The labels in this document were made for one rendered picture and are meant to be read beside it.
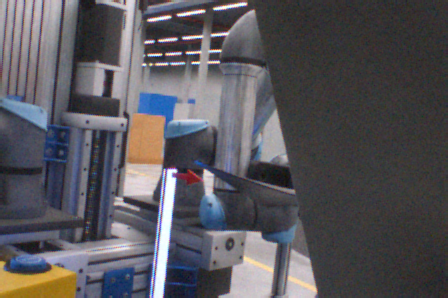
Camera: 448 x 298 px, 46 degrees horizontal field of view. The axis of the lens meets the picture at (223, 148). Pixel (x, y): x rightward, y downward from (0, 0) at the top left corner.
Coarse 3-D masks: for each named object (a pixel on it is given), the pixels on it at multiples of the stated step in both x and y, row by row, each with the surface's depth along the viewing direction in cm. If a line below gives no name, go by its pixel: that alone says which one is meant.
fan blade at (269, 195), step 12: (204, 168) 73; (216, 168) 68; (228, 180) 78; (240, 180) 72; (252, 180) 68; (252, 192) 82; (264, 192) 80; (276, 192) 77; (288, 192) 66; (264, 204) 87; (276, 204) 85; (288, 204) 84
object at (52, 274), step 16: (0, 272) 60; (16, 272) 60; (32, 272) 61; (48, 272) 62; (64, 272) 63; (0, 288) 55; (16, 288) 56; (32, 288) 58; (48, 288) 59; (64, 288) 62
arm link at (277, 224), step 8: (264, 208) 112; (272, 208) 112; (280, 208) 113; (288, 208) 113; (296, 208) 114; (264, 216) 111; (272, 216) 112; (280, 216) 112; (288, 216) 113; (296, 216) 115; (256, 224) 111; (264, 224) 111; (272, 224) 112; (280, 224) 113; (288, 224) 113; (296, 224) 115; (264, 232) 114; (272, 232) 113; (280, 232) 113; (288, 232) 113; (272, 240) 113; (280, 240) 113; (288, 240) 114
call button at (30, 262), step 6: (12, 258) 62; (18, 258) 63; (24, 258) 63; (30, 258) 63; (36, 258) 63; (42, 258) 64; (12, 264) 61; (18, 264) 61; (24, 264) 61; (30, 264) 61; (36, 264) 62; (42, 264) 62; (18, 270) 61; (24, 270) 61; (30, 270) 61; (36, 270) 62
